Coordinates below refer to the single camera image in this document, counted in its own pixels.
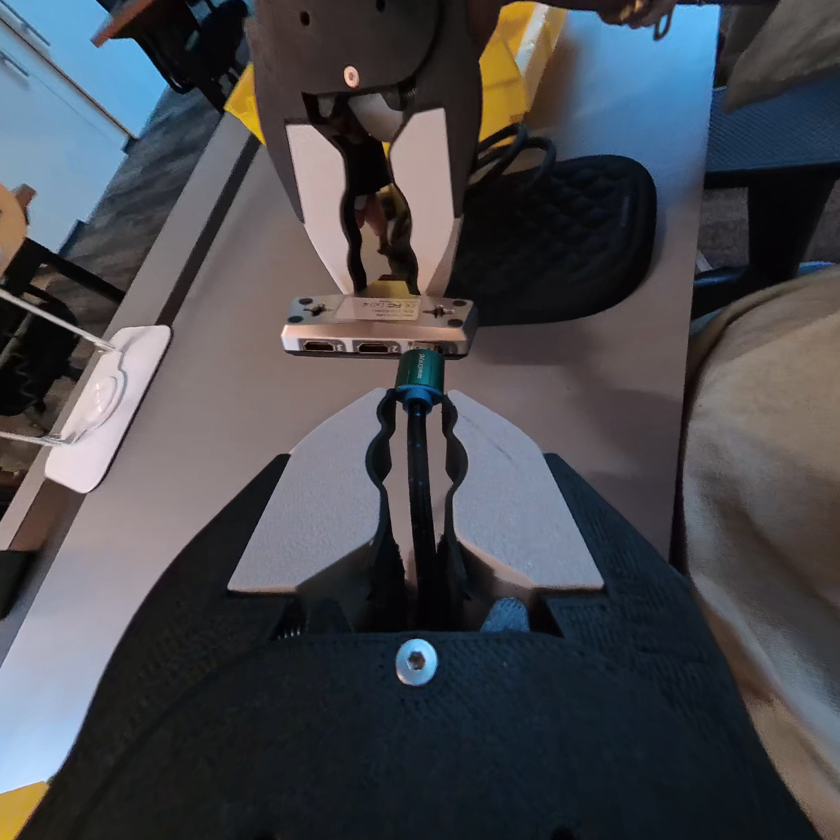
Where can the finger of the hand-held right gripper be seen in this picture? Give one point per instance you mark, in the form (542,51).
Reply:
(430,197)
(315,184)

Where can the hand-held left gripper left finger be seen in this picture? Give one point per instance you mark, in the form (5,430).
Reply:
(308,525)

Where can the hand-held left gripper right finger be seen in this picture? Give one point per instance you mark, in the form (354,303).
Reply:
(525,525)

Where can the black HDMI switch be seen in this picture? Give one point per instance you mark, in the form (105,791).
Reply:
(308,321)

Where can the black quilted mat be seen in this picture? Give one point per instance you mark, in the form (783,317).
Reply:
(577,236)

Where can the flat white object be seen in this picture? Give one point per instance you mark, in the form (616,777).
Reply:
(118,394)

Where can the wooden office desk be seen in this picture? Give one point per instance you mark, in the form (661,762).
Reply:
(121,23)

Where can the black office chair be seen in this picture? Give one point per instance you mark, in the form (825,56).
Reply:
(774,131)

